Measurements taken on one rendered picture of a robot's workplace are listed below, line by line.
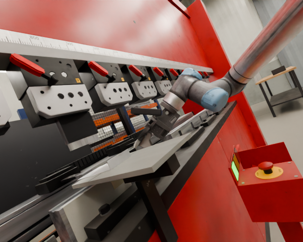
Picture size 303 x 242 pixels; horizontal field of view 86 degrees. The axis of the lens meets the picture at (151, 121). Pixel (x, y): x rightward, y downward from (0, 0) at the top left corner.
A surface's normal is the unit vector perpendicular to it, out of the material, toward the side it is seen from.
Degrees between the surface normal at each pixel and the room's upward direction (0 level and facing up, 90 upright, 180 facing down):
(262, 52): 109
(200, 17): 90
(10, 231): 90
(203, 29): 90
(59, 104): 90
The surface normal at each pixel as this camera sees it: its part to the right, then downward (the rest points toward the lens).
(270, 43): -0.57, 0.61
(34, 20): 0.75, -0.34
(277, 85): -0.59, 0.26
